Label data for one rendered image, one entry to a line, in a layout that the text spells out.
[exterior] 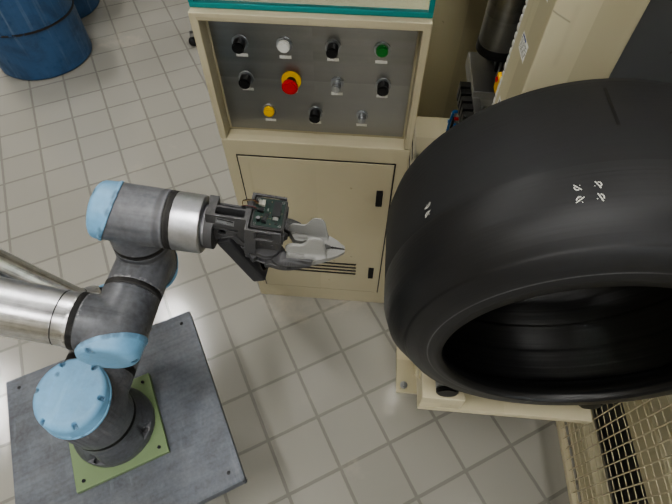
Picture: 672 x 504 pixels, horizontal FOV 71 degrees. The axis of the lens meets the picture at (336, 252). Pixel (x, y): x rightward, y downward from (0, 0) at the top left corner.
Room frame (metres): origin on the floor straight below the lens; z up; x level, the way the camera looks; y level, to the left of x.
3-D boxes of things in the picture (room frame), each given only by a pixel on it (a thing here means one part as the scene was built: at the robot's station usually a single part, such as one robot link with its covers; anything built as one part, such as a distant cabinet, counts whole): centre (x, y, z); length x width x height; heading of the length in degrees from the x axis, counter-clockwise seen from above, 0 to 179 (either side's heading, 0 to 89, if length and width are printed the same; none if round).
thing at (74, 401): (0.32, 0.54, 0.80); 0.17 x 0.15 x 0.18; 174
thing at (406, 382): (0.73, -0.38, 0.01); 0.27 x 0.27 x 0.02; 85
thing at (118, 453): (0.32, 0.55, 0.67); 0.19 x 0.19 x 0.10
